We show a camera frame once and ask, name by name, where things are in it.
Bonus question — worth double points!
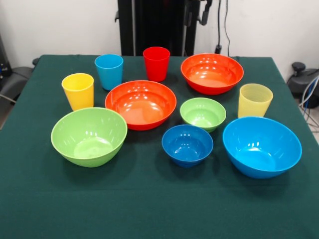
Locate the small green bowl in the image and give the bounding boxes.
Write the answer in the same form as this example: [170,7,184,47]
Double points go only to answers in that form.
[179,97,227,133]

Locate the dark green tablecloth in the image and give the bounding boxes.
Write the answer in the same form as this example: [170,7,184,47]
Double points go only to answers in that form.
[0,54,319,239]

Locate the floor cable bundle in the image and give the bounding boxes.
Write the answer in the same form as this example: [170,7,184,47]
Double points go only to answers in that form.
[299,74,319,131]

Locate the large light blue bowl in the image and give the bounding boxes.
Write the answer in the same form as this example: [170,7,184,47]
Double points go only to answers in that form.
[222,116,303,179]

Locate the large green bowl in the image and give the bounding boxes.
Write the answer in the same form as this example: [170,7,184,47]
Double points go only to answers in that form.
[50,107,128,168]

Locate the black wall cable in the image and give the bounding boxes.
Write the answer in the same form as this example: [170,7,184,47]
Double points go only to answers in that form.
[215,0,231,57]

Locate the small dark blue bowl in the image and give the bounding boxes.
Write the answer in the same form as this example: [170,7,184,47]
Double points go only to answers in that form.
[161,124,214,168]

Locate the light blue cup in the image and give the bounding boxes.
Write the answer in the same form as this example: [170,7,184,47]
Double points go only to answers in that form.
[94,53,124,91]

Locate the black chair base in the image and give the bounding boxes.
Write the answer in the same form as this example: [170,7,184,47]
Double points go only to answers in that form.
[286,61,319,109]

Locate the translucent yellow cup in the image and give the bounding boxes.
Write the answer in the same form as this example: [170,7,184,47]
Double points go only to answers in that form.
[238,83,274,119]

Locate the red cup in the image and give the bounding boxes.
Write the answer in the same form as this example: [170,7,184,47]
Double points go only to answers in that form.
[143,46,171,83]

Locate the opaque yellow cup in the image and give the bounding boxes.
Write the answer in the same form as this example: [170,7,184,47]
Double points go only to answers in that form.
[61,73,95,112]

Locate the orange bowl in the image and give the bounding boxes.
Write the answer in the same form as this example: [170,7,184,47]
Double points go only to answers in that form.
[180,53,245,96]
[104,80,177,131]

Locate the black chair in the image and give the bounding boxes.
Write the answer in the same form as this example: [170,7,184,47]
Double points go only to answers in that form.
[0,57,40,104]

